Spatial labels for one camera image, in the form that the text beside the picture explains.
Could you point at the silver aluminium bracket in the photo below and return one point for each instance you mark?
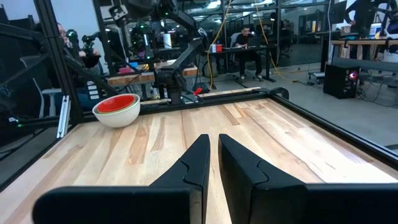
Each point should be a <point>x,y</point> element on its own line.
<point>63,116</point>

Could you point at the black aluminium rig frame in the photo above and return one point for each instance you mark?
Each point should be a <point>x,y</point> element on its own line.
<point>59,62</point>

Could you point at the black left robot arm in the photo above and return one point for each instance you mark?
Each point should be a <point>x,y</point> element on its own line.
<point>169,82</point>

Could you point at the red box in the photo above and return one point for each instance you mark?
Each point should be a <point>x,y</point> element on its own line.
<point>217,48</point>

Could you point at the wooden desk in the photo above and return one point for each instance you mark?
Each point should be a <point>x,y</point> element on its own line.
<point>357,42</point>

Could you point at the black computer tower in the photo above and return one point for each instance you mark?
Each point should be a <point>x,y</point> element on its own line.
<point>339,82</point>

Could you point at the black desk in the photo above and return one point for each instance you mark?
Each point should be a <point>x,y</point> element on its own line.
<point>248,49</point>

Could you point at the person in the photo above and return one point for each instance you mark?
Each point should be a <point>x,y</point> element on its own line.
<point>244,40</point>
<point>363,15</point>
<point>64,35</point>

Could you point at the white chair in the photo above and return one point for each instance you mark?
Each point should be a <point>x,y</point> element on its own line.
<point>49,93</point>

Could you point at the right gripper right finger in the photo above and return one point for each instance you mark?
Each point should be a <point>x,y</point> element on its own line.
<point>280,202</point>

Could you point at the white bowl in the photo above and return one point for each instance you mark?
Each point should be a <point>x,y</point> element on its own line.
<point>118,119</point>

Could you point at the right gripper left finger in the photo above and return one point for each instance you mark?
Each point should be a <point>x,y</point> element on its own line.
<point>124,205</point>

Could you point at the wooden work table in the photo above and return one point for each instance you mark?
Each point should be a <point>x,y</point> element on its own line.
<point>140,77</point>

